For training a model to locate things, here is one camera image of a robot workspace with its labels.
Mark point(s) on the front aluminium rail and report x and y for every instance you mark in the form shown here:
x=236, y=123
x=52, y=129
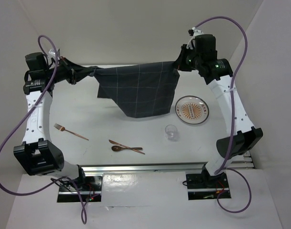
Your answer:
x=140, y=167

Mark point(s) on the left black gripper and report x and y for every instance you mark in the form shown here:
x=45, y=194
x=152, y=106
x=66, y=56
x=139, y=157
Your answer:
x=75, y=72

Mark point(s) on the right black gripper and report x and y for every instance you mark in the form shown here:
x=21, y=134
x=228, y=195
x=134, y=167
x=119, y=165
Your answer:
x=180, y=62

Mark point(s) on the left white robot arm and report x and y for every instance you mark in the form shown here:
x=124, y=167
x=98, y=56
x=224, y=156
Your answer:
x=37, y=154

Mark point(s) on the aluminium rail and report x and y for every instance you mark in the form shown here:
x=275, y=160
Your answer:
x=140, y=167
x=247, y=157

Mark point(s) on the patterned glass plate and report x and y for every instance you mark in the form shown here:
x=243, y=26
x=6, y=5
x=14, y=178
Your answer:
x=192, y=110

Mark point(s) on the right aluminium rail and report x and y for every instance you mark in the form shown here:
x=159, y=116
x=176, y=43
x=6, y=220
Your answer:
x=247, y=157

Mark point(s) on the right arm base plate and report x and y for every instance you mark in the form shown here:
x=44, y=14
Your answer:
x=198, y=189

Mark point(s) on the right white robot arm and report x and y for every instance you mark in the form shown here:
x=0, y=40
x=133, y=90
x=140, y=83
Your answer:
x=200, y=54

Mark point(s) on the copper knife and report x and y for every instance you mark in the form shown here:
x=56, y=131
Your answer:
x=118, y=144

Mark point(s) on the copper fork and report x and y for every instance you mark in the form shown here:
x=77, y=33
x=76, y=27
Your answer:
x=63, y=129

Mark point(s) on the dark grey checked cloth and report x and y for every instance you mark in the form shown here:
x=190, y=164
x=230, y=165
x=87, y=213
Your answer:
x=140, y=91

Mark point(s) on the clear plastic cup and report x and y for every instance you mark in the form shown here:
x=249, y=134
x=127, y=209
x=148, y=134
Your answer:
x=171, y=132

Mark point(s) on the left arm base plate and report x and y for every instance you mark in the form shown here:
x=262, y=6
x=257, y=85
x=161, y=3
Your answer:
x=90, y=190

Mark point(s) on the dark wooden spoon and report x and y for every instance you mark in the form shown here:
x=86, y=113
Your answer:
x=119, y=148

